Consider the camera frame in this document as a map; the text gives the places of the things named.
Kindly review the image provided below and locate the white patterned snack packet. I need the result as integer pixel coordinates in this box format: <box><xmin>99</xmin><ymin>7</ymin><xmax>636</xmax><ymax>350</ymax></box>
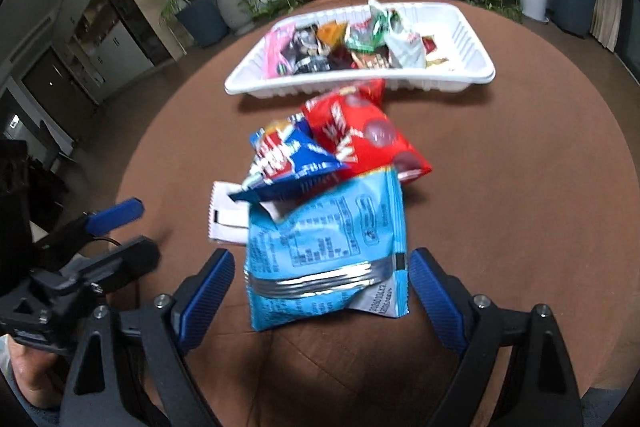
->
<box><xmin>368</xmin><ymin>0</ymin><xmax>427</xmax><ymax>68</ymax></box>

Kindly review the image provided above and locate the light blue snack bag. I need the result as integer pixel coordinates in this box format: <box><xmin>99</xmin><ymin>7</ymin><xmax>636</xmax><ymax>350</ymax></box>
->
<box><xmin>244</xmin><ymin>167</ymin><xmax>409</xmax><ymax>332</ymax></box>

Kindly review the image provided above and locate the black snack packet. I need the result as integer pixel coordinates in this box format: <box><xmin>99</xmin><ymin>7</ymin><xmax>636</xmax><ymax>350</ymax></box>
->
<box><xmin>276</xmin><ymin>25</ymin><xmax>331</xmax><ymax>76</ymax></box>

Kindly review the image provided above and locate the dark blue pot right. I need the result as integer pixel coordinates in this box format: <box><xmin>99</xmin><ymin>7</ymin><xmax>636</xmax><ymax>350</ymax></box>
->
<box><xmin>551</xmin><ymin>0</ymin><xmax>597</xmax><ymax>38</ymax></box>

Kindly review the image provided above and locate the white plastic tray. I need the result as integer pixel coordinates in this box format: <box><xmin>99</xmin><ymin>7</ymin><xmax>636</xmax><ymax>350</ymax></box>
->
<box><xmin>224</xmin><ymin>0</ymin><xmax>496</xmax><ymax>98</ymax></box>

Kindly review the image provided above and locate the pink snack packet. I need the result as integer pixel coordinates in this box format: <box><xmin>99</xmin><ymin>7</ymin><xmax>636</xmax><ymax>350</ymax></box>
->
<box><xmin>262</xmin><ymin>24</ymin><xmax>295</xmax><ymax>78</ymax></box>

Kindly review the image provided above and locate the white ribbed plant pot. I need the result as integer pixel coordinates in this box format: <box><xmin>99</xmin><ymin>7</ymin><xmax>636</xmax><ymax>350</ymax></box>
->
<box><xmin>217</xmin><ymin>0</ymin><xmax>255</xmax><ymax>36</ymax></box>

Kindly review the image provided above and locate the red snack bag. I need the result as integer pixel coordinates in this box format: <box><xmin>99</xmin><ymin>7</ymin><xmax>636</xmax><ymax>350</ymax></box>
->
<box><xmin>302</xmin><ymin>78</ymin><xmax>432</xmax><ymax>183</ymax></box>

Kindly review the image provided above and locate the blue roll cake packet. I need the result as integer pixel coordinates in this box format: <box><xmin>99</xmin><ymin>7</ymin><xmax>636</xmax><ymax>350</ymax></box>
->
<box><xmin>229</xmin><ymin>113</ymin><xmax>347</xmax><ymax>202</ymax></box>

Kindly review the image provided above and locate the red brown snack packet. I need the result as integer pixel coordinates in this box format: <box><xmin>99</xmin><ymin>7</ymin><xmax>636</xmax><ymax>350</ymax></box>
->
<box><xmin>328</xmin><ymin>46</ymin><xmax>390</xmax><ymax>69</ymax></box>

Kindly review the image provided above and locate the orange snack bar packet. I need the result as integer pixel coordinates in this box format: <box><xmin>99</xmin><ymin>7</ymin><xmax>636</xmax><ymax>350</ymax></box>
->
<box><xmin>316</xmin><ymin>20</ymin><xmax>348</xmax><ymax>50</ymax></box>

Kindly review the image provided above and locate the person's left hand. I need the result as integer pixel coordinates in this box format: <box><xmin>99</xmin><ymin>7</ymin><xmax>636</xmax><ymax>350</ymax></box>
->
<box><xmin>8</xmin><ymin>337</ymin><xmax>62</xmax><ymax>410</ymax></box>

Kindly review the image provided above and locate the green red snack packet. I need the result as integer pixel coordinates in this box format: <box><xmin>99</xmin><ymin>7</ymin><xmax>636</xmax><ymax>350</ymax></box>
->
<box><xmin>344</xmin><ymin>14</ymin><xmax>392</xmax><ymax>53</ymax></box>

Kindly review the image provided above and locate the white serrated snack wrapper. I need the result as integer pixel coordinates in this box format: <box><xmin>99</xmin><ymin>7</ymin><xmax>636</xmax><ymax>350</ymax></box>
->
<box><xmin>206</xmin><ymin>180</ymin><xmax>302</xmax><ymax>245</ymax></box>

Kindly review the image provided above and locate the dark blue plant pot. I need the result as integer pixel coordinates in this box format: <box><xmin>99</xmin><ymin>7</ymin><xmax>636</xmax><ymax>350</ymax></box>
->
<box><xmin>176</xmin><ymin>0</ymin><xmax>229</xmax><ymax>48</ymax></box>

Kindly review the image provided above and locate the red yellow snack packet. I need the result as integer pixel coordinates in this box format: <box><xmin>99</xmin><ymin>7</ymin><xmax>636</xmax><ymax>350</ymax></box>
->
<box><xmin>422</xmin><ymin>36</ymin><xmax>449</xmax><ymax>67</ymax></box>

